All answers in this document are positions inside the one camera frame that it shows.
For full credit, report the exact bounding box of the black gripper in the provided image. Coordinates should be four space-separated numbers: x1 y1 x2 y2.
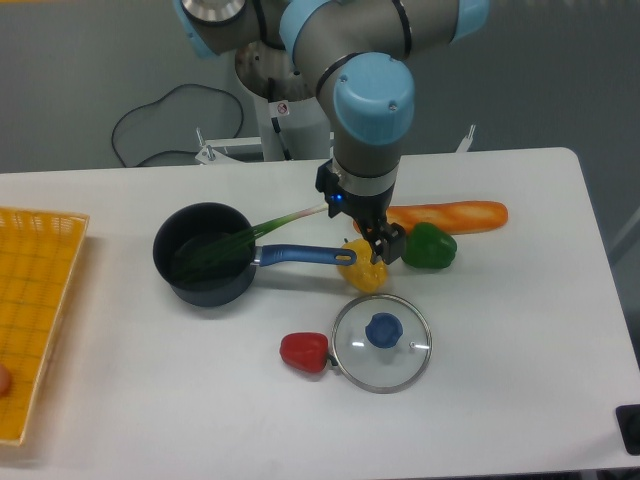
315 159 406 264

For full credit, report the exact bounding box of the glass pot lid blue knob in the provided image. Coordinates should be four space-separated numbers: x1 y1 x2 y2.
329 294 433 394

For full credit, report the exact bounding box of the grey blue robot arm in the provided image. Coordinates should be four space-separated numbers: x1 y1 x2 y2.
174 1 490 264

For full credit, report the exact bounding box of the yellow bell pepper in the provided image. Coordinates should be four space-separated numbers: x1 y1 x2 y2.
337 238 388 293

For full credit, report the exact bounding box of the green bell pepper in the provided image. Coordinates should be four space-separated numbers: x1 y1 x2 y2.
402 222 458 270

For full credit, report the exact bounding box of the orange baguette bread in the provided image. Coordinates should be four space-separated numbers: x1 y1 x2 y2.
352 200 509 236

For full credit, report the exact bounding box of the red bell pepper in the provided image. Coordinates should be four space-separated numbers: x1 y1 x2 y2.
279 332 338 374

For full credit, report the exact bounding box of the green spring onion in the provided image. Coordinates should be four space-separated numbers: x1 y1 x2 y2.
170 202 329 283

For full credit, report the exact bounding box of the black object at table edge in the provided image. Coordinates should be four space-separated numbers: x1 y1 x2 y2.
615 404 640 456

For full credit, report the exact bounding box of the yellow woven basket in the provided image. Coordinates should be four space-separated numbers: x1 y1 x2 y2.
1 207 89 446

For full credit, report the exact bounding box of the dark pot with blue handle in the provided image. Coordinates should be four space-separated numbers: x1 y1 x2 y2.
152 202 357 307

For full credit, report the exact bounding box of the black cable on floor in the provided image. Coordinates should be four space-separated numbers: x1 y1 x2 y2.
110 83 245 168

